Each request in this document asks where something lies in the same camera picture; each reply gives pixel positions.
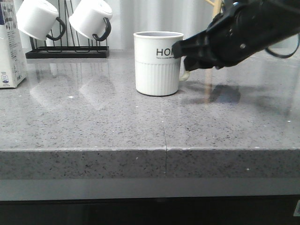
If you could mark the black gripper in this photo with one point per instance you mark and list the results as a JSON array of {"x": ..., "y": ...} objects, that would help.
[{"x": 241, "y": 31}]

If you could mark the white ribbed HOME cup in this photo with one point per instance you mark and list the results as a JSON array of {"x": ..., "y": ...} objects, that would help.
[{"x": 157, "y": 72}]

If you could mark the blue Pascual milk carton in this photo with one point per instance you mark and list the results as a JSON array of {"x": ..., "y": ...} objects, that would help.
[{"x": 12, "y": 58}]

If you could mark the wooden mug tree stand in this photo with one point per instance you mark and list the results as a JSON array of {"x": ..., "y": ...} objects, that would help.
[{"x": 217, "y": 5}]

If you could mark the white mug black handle right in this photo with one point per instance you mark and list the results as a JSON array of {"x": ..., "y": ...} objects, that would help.
[{"x": 91, "y": 19}]

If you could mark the white mug black handle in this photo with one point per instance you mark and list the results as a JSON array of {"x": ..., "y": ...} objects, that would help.
[
  {"x": 36, "y": 19},
  {"x": 91, "y": 19}
]

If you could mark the black wire mug rack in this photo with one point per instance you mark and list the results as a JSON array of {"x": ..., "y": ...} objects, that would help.
[{"x": 72, "y": 44}]

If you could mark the white mug black handle left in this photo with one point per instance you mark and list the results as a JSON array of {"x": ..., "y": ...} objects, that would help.
[{"x": 36, "y": 19}]

